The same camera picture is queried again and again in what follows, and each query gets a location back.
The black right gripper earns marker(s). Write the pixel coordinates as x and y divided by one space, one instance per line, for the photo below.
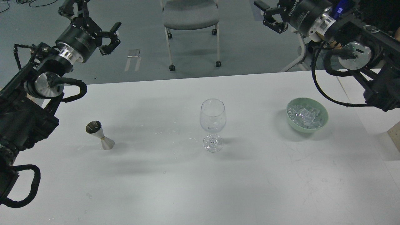
311 18

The white office chair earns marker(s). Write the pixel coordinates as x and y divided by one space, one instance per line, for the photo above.
302 60

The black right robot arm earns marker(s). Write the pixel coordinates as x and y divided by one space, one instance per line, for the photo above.
354 48

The green bowl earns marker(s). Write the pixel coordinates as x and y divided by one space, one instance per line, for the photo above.
306 115

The grey office chair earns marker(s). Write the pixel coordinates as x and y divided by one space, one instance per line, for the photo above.
190 15

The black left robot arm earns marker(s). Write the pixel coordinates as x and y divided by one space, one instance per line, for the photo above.
30 100

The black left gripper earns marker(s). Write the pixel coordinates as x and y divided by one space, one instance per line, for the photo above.
81 34

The steel double jigger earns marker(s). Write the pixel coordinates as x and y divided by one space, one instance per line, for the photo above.
95 128

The clear wine glass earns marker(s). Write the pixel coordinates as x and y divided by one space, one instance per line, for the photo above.
213 120

